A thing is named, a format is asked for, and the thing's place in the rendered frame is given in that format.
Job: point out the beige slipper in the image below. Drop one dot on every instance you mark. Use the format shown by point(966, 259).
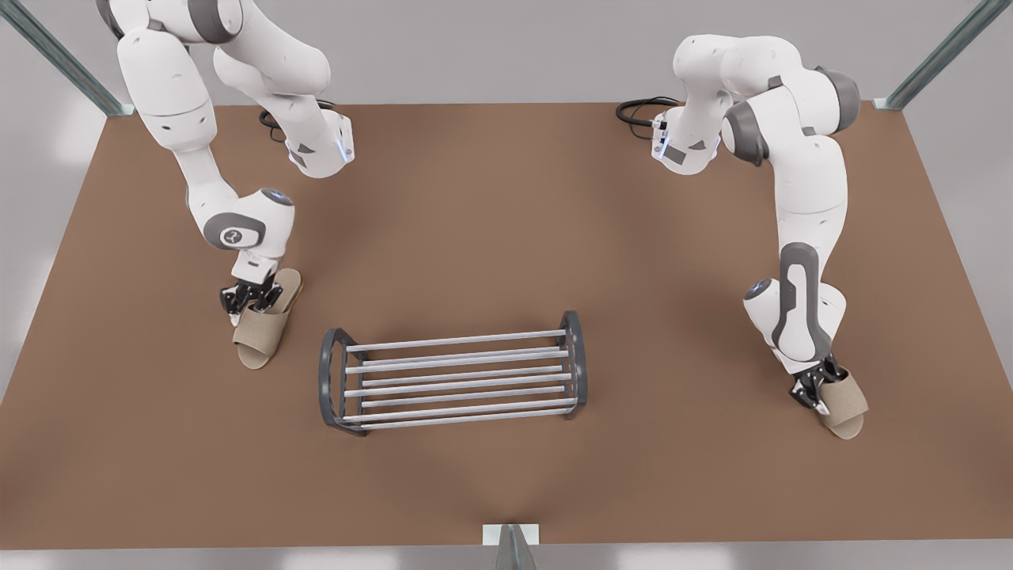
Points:
point(267, 321)
point(847, 404)

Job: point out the grey metal shoe rack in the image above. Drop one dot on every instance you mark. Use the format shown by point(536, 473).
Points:
point(453, 383)

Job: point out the silver frame post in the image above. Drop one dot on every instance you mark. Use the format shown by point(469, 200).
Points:
point(59, 55)
point(513, 546)
point(942, 54)

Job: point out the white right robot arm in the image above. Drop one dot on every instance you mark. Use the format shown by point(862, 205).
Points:
point(168, 103)

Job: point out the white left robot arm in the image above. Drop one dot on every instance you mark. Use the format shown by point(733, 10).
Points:
point(799, 166)

